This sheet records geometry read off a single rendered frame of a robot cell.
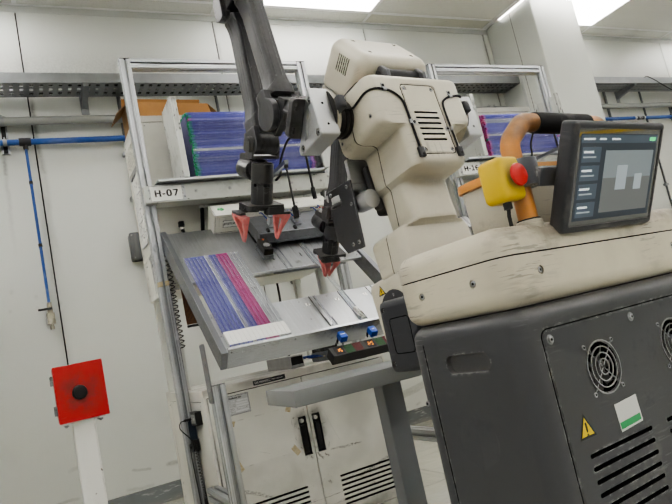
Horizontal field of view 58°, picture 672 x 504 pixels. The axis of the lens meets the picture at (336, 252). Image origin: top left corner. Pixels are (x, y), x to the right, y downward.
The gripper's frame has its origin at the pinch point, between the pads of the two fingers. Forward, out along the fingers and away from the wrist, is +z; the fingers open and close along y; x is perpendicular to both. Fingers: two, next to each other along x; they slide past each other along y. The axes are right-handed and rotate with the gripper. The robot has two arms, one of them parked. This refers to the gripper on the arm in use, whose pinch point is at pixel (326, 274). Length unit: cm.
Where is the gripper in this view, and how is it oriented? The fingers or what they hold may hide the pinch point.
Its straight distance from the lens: 217.1
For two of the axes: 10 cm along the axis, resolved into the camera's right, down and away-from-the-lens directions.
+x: 4.6, 4.4, -7.7
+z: -1.2, 8.9, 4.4
